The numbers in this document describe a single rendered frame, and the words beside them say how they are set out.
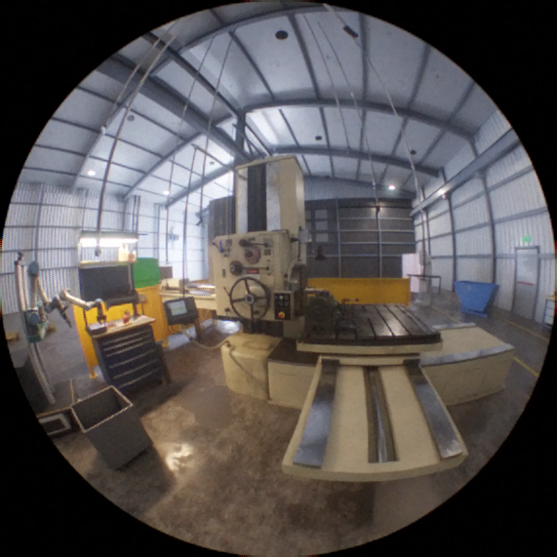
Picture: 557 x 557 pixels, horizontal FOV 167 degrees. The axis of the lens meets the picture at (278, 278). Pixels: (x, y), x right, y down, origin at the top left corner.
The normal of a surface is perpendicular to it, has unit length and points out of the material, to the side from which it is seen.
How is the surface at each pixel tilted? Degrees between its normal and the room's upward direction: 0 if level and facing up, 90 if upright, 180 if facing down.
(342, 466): 0
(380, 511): 0
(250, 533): 0
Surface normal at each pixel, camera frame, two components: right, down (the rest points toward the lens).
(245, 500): -0.03, -1.00
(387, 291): -0.32, 0.09
